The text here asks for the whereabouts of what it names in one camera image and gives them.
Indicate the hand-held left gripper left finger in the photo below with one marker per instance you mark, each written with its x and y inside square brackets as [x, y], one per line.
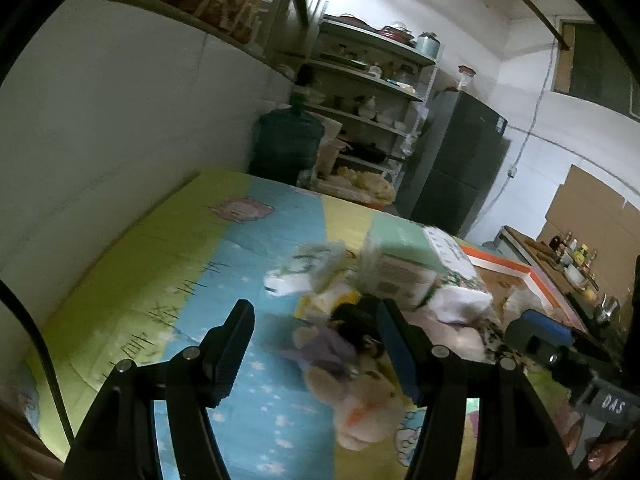
[232, 355]

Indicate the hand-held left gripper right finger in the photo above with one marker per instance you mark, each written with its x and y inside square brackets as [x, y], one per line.
[400, 355]

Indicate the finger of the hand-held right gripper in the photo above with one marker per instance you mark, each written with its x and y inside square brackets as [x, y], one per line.
[537, 330]

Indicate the cardboard box with orange rim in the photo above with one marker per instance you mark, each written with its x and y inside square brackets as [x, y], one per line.
[520, 280]

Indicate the white plush bear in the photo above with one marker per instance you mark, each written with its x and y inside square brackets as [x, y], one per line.
[360, 405]

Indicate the doll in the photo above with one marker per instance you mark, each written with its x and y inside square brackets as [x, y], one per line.
[325, 347]

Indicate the green top box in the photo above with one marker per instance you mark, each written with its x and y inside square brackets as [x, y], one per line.
[400, 260]

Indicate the yellow soft item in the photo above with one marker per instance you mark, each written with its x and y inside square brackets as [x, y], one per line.
[320, 305]

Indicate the pink fluffy cloth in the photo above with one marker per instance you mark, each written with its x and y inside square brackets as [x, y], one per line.
[460, 335]

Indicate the white bowl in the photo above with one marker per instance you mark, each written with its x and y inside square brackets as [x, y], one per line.
[575, 275]

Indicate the row of condiment bottles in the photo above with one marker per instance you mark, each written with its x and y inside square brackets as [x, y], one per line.
[575, 252]

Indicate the white tissue pack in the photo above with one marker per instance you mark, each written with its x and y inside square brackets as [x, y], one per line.
[457, 285]

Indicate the small printed tissue pack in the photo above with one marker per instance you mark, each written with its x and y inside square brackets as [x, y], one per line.
[305, 270]

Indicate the yellowish bundle in basket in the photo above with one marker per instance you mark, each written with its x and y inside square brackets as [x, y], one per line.
[367, 185]

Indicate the dark fridge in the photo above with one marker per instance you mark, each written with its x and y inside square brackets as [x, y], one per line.
[455, 165]

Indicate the pale bag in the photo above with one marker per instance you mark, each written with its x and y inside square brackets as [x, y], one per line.
[332, 152]

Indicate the large water jug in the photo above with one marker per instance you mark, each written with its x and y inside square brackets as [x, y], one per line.
[287, 140]

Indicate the glass jar with red lid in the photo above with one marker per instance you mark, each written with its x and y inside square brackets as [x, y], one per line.
[467, 77]

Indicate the grey shelf rack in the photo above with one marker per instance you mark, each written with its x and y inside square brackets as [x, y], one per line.
[370, 90]

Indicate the dark window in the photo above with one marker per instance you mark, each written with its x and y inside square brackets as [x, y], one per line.
[600, 65]

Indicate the red pot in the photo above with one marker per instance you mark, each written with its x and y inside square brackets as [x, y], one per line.
[397, 30]

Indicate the cardboard wall sheet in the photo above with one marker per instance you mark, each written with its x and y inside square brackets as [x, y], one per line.
[595, 210]

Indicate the wall socket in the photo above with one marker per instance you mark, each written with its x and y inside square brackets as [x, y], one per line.
[512, 171]

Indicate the glass door wall cabinet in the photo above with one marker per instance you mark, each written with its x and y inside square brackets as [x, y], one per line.
[220, 5]

